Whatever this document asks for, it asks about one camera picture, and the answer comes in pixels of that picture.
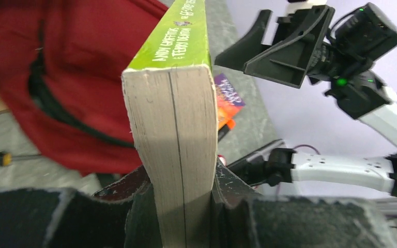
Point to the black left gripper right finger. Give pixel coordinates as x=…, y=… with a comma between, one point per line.
x=242, y=217

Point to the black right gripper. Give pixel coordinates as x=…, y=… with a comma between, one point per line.
x=298, y=49

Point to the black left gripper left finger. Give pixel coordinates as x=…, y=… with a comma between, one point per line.
x=121, y=215

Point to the orange comic book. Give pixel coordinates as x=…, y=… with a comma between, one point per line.
x=229, y=102

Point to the green comic book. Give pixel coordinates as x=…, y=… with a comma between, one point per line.
x=170, y=96

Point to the red backpack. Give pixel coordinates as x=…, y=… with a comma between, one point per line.
x=60, y=68

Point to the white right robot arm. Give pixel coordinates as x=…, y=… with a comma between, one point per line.
x=357, y=40

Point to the orange highlighter marker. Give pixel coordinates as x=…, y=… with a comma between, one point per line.
x=224, y=130

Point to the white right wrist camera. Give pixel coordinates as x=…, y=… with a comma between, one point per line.
x=294, y=5

